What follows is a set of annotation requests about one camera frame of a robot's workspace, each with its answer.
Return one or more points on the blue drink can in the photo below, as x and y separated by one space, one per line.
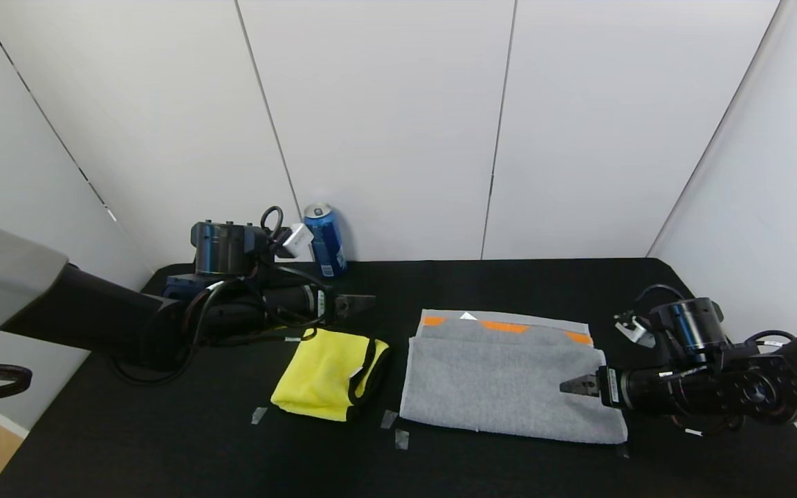
328 242

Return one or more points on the yellow towel with black trim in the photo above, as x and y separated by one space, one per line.
315 377

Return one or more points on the grey towel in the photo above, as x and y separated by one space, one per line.
502 387

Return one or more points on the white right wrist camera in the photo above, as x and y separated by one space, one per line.
635 330

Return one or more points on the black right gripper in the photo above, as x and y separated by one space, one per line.
609 389

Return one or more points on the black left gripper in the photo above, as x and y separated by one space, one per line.
324 304

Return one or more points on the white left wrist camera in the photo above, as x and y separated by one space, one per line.
296 240

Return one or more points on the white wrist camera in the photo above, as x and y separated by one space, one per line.
635 330
296 240

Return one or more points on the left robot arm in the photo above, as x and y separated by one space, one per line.
59 304

